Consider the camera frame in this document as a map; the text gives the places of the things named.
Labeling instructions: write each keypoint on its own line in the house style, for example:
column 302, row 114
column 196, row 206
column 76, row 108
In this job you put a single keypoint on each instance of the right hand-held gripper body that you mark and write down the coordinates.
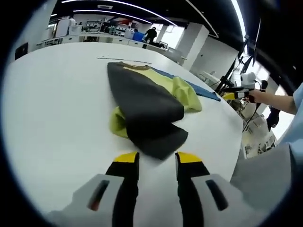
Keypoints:
column 248, row 80

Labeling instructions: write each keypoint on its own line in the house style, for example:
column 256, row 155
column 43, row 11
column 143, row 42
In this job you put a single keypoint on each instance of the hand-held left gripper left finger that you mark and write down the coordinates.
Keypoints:
column 125, row 189

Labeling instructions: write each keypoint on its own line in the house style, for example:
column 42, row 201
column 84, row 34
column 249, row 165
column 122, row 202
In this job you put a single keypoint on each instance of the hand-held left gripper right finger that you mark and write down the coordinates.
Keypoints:
column 189, row 189

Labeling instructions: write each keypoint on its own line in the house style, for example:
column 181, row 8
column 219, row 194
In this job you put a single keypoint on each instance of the yellow black blue garment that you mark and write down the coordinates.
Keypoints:
column 142, row 101

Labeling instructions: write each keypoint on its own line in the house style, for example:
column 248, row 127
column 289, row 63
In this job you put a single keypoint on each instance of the person's right hand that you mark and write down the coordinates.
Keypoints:
column 255, row 96

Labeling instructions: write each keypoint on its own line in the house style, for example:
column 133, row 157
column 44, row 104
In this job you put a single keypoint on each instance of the operator's arm, blue sleeve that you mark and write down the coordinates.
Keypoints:
column 294, row 123

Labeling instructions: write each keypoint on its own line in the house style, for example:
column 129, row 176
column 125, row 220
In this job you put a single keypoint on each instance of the grey mesh office chair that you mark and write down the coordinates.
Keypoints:
column 260, row 179

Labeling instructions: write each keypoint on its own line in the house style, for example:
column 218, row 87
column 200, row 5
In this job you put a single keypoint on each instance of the blue storage bin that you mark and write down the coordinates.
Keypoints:
column 138, row 36

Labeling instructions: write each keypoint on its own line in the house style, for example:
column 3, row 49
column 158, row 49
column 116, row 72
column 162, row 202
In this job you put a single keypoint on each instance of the black chair back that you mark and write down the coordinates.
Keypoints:
column 21, row 50

